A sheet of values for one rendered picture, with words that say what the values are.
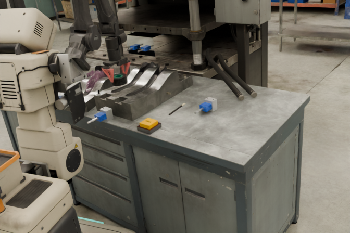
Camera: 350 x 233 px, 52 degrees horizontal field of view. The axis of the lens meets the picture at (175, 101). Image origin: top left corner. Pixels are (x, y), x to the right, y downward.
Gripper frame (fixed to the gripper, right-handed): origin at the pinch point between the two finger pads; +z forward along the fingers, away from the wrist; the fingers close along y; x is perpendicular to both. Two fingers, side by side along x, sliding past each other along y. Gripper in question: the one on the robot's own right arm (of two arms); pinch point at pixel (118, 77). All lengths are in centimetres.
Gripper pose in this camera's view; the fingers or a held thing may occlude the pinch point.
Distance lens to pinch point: 173.9
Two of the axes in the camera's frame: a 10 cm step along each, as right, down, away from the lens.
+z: 1.1, 9.0, 4.1
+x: -7.4, -2.0, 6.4
